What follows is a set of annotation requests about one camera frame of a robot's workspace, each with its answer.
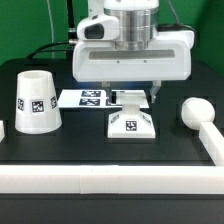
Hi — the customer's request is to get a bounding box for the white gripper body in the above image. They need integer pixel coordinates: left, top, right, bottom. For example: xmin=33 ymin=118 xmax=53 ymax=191
xmin=73 ymin=14 xmax=194 ymax=82

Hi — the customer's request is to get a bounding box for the white lamp base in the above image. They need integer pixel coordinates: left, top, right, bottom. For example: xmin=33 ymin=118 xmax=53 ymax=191
xmin=106 ymin=89 xmax=157 ymax=139

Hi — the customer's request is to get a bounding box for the white lamp bulb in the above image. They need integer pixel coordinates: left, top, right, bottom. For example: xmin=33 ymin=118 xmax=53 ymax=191
xmin=181 ymin=97 xmax=215 ymax=130

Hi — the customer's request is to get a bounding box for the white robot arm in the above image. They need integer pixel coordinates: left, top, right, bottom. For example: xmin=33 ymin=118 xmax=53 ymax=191
xmin=73 ymin=0 xmax=195 ymax=99

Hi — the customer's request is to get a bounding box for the white lamp shade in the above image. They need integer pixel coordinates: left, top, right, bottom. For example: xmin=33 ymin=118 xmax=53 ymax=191
xmin=15 ymin=70 xmax=62 ymax=134

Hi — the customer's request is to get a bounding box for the white marker sheet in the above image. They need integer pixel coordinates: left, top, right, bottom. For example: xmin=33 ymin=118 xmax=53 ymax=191
xmin=58 ymin=89 xmax=149 ymax=108

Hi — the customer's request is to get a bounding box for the white right fence bar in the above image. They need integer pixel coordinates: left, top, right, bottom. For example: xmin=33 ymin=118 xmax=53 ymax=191
xmin=199 ymin=122 xmax=224 ymax=167

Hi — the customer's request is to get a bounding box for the white left fence piece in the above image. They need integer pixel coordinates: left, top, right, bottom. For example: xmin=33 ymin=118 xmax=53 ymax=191
xmin=0 ymin=120 xmax=5 ymax=142

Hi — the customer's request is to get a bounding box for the black cable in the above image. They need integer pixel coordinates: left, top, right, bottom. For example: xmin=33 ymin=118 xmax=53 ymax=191
xmin=25 ymin=38 xmax=78 ymax=60

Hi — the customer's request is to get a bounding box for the white thin cable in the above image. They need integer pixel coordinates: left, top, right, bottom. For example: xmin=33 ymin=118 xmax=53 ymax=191
xmin=46 ymin=0 xmax=56 ymax=60

